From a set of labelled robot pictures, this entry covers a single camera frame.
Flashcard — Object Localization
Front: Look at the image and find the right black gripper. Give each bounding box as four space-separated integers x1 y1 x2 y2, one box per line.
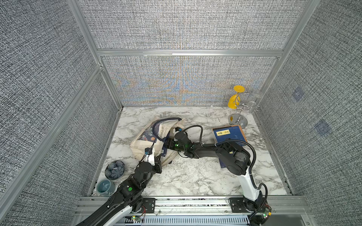
160 137 187 153

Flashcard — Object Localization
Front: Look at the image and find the cream canvas tote bag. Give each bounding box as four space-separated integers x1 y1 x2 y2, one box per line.
130 116 185 167

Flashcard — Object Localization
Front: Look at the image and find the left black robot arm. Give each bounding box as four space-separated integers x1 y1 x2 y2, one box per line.
78 160 162 226

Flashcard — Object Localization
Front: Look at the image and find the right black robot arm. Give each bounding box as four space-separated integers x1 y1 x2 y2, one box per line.
163 131 268 215

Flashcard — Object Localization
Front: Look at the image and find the blue book stack in bag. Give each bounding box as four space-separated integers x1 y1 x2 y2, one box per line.
161 141 170 157

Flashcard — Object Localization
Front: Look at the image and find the dark round cup cluster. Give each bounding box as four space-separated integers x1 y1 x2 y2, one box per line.
105 160 126 180

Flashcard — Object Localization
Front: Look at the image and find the teal ceramic cup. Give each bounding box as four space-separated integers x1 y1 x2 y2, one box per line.
96 179 116 196

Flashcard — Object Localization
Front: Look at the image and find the yellow wine glass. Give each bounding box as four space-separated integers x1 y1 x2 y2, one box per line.
228 85 245 110

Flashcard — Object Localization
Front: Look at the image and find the clear wine glass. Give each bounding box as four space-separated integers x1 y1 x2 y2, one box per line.
246 91 263 114

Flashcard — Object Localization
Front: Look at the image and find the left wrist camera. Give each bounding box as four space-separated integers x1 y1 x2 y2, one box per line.
144 147 155 166

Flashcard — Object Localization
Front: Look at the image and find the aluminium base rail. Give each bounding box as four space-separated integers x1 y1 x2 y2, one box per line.
73 194 314 226

